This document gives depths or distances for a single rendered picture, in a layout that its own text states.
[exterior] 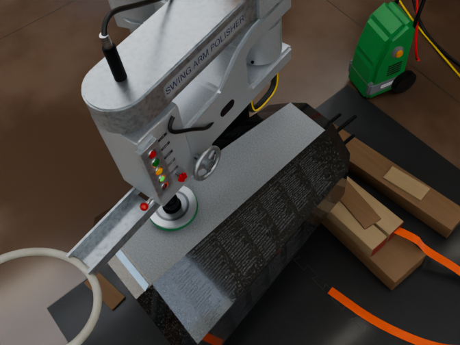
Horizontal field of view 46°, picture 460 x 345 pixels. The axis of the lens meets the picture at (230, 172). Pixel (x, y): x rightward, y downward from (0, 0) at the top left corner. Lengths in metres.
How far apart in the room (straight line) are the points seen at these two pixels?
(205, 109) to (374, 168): 1.60
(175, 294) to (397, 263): 1.28
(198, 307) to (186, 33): 1.16
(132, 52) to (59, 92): 2.47
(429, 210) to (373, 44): 1.08
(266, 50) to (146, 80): 0.68
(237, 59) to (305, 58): 2.07
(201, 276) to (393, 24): 1.95
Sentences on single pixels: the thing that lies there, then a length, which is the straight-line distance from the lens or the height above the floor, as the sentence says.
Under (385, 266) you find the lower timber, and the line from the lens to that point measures 3.01.
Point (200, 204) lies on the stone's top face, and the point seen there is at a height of 0.84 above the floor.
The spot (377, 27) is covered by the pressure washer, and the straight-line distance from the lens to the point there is 3.52.
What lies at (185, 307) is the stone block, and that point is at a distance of 2.33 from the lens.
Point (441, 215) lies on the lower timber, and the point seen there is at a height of 0.13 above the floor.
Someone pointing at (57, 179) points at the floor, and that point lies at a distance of 3.71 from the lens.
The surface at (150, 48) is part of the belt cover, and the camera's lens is 1.73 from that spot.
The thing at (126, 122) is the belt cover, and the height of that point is 1.65.
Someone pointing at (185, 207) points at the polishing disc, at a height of 0.90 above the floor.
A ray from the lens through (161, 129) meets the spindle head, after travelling 1.76.
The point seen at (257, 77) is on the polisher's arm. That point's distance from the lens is 2.20.
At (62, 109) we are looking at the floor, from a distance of 4.06.
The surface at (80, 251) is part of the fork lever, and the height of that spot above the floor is 1.10.
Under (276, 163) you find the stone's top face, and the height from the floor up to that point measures 0.84.
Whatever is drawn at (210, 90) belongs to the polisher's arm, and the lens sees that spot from 1.97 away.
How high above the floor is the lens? 2.90
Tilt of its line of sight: 58 degrees down
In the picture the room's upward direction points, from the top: 11 degrees counter-clockwise
